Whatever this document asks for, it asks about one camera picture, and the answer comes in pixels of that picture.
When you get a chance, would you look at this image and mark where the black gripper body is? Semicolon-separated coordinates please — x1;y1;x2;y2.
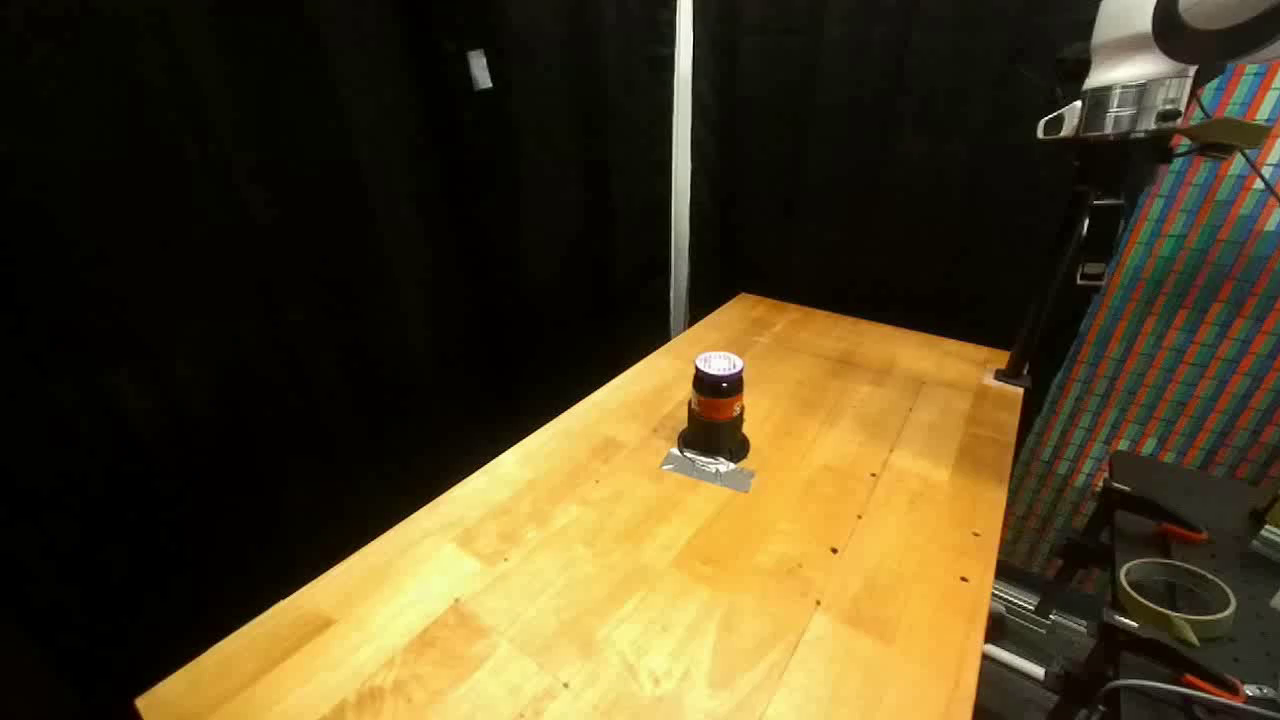
1063;133;1175;215

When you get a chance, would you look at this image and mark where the dark jar with purple lid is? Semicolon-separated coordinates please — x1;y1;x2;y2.
679;347;753;469

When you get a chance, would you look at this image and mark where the black metal stand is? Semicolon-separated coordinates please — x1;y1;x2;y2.
995;191;1128;394

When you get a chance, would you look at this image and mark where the colourful striped panel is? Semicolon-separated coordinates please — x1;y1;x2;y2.
1000;52;1280;577

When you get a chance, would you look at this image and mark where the white vertical pole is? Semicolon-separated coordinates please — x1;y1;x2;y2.
666;0;702;335

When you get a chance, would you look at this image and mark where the beige masking tape roll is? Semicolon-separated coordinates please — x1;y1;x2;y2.
1114;551;1240;646

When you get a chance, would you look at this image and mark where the black curtain backdrop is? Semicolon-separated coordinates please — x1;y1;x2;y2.
0;0;1138;720

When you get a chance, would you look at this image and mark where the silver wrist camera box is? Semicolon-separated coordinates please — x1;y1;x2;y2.
1031;80;1199;144

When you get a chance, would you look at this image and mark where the black clamp with orange handles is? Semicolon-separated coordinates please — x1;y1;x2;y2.
1092;449;1280;557

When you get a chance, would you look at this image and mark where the aluminium frame rail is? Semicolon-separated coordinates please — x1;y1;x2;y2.
982;570;1081;688

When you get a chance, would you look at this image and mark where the grey cable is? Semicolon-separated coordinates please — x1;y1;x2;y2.
1099;672;1280;714

